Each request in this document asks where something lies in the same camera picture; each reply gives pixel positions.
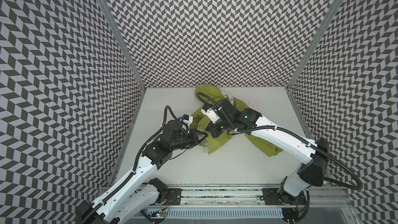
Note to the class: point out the aluminium corner post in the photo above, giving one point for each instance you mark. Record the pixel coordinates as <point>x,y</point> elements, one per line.
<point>330,14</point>
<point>120,40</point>

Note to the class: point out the aluminium front mounting rail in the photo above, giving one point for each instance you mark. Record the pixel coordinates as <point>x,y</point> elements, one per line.
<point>251,196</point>

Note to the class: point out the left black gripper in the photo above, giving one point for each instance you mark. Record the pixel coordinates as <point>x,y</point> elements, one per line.
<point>194,136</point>

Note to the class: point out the lime green zip jacket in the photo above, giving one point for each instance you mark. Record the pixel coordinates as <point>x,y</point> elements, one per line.
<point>201,122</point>

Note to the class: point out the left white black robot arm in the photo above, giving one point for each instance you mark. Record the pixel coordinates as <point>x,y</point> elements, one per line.
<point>137,188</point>

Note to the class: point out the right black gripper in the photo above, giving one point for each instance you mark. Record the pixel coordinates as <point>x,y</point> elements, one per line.
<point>216,127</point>

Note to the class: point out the left aluminium corner post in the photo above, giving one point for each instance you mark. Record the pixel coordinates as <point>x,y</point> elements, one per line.
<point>120,40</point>

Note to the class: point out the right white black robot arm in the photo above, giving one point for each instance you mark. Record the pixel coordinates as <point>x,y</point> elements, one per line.
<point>312,169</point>

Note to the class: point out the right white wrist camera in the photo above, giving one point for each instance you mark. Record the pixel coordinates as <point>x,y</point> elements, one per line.
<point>211,114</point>

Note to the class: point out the right aluminium corner post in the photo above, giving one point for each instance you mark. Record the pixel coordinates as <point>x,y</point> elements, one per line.
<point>330,14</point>

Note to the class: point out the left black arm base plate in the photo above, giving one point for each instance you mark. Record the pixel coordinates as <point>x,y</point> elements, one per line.
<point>171,196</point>

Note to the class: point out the small green circuit board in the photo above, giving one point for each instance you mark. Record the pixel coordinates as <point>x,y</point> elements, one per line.
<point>158,214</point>

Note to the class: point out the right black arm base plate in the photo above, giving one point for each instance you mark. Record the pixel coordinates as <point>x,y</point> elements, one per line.
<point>271,196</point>

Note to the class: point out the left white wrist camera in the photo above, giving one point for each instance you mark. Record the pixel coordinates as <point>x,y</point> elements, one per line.
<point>186,119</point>

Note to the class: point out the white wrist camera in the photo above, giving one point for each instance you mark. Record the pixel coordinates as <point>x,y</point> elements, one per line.
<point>211,114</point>
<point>186,119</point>

